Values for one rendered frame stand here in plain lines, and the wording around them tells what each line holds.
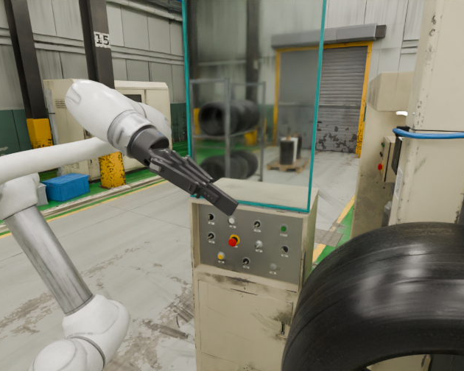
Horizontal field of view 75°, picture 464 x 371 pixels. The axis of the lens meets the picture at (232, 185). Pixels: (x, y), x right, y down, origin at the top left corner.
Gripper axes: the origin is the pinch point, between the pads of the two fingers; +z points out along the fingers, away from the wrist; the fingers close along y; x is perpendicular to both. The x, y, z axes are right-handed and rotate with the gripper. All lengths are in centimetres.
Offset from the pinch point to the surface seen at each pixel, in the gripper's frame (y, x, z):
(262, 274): -77, -53, 15
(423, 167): -30.6, 23.8, 30.2
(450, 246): -7.5, 14.9, 36.9
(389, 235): -13.8, 9.4, 30.2
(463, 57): -28, 46, 22
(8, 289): -106, -249, -162
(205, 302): -73, -83, 0
